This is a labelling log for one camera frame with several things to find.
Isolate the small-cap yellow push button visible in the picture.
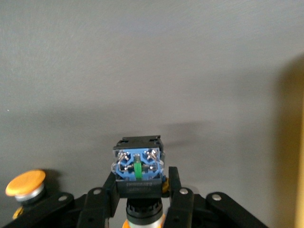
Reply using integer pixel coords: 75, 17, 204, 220
110, 135, 171, 228

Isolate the wide-cap yellow push button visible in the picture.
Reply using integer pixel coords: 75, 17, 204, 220
6, 169, 47, 220

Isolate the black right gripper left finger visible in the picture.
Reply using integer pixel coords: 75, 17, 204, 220
77, 172, 120, 228

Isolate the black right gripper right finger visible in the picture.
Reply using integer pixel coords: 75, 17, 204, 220
163, 166, 198, 228

